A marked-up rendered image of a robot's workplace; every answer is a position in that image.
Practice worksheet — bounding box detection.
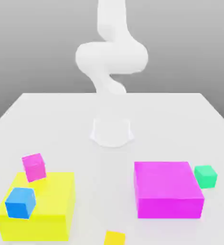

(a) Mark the small pink cube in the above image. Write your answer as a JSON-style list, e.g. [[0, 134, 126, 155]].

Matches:
[[21, 153, 47, 183]]

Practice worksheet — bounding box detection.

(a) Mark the small green cube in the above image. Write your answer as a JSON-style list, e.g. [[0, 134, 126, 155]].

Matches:
[[194, 165, 218, 189]]

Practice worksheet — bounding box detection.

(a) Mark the small yellow cube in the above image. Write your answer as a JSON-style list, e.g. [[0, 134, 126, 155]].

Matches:
[[104, 230, 126, 245]]

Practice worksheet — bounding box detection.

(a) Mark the small blue cube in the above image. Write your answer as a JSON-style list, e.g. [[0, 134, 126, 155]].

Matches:
[[4, 187, 37, 220]]

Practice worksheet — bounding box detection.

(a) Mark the large magenta box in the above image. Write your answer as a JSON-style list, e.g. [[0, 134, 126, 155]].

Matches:
[[134, 161, 205, 219]]

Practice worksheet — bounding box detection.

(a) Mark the large yellow box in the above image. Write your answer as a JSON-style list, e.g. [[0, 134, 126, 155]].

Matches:
[[0, 171, 75, 242]]

